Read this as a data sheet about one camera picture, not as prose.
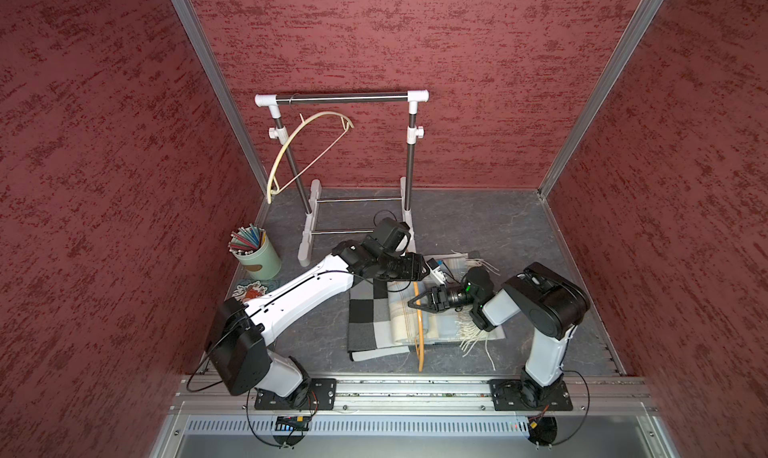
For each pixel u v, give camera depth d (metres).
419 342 0.76
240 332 0.41
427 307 0.79
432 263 0.81
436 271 0.81
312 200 1.13
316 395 0.73
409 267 0.67
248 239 0.90
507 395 0.74
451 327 0.83
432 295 0.77
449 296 0.75
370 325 0.85
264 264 0.89
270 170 0.74
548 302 0.51
